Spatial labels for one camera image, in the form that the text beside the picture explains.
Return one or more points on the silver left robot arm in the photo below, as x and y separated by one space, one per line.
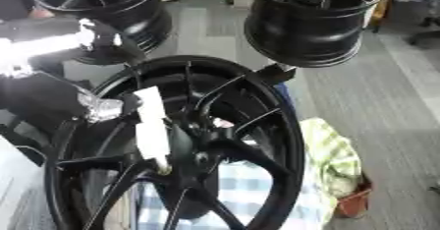
40 48

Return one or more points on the white pin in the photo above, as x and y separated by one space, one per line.
223 123

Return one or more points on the large black spoked wheel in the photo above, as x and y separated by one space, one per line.
289 148

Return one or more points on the black wheel rim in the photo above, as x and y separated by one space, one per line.
309 34
137 14

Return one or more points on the green white checked cloth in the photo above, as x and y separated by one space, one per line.
332 155

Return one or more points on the brown box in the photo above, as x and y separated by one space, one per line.
354 202

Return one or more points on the black rim stand bracket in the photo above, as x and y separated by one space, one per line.
276 73

